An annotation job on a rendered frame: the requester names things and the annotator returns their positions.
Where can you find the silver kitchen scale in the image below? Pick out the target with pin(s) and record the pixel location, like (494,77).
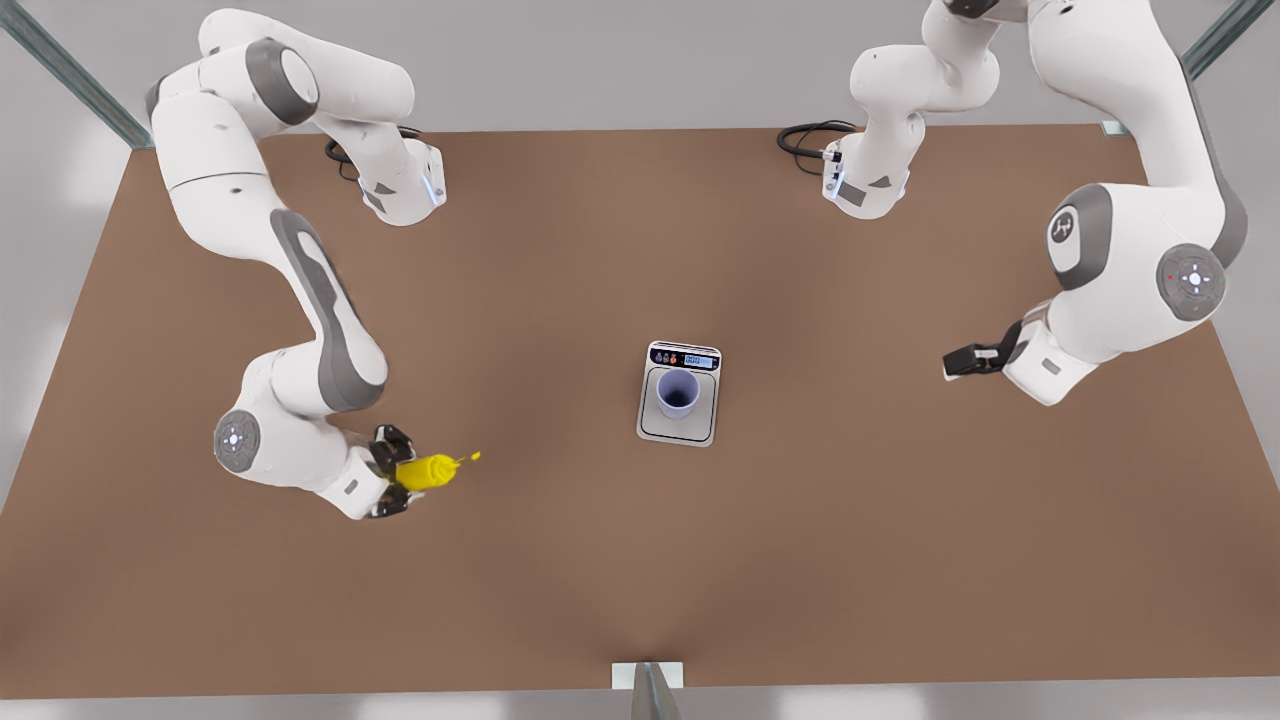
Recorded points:
(680,393)

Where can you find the silver frame post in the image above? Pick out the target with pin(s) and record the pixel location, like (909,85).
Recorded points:
(1200,55)
(70,72)
(651,690)

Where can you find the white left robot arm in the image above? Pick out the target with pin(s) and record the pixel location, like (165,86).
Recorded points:
(1120,250)

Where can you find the lavender cup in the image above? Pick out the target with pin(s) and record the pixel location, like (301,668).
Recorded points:
(678,394)

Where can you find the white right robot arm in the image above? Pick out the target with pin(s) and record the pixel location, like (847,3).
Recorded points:
(250,215)

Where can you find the yellow sauce bottle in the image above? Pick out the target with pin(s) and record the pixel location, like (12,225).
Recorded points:
(428,471)

